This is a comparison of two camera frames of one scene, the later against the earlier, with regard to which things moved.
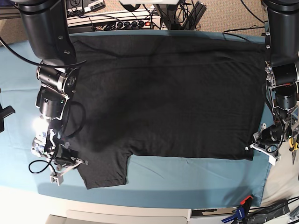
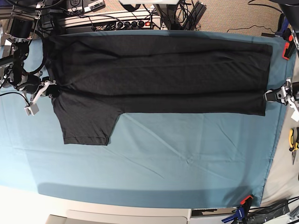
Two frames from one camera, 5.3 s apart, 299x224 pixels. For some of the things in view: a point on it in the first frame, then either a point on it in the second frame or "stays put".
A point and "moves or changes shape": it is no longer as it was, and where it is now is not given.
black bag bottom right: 263,213 stays put
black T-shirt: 184,96 moves or changes shape
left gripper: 268,140 to 278,94
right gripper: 66,158 to 35,86
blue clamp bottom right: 242,211 stays put
